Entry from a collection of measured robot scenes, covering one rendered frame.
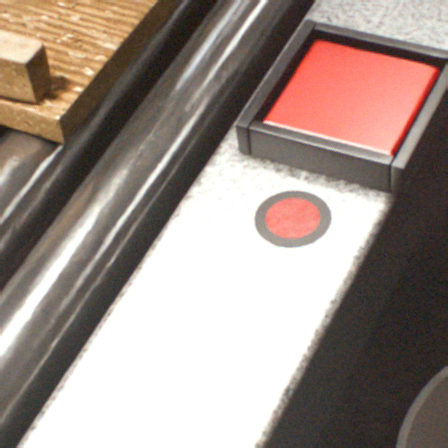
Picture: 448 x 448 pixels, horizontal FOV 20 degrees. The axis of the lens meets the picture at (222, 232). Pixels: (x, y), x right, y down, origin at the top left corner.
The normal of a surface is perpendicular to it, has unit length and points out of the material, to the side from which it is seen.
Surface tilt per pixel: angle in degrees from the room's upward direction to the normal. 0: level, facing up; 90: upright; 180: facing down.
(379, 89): 0
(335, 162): 90
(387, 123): 0
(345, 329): 90
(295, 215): 0
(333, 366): 90
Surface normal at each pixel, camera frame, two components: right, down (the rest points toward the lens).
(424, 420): 0.80, 0.34
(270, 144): -0.43, 0.69
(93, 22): -0.10, -0.67
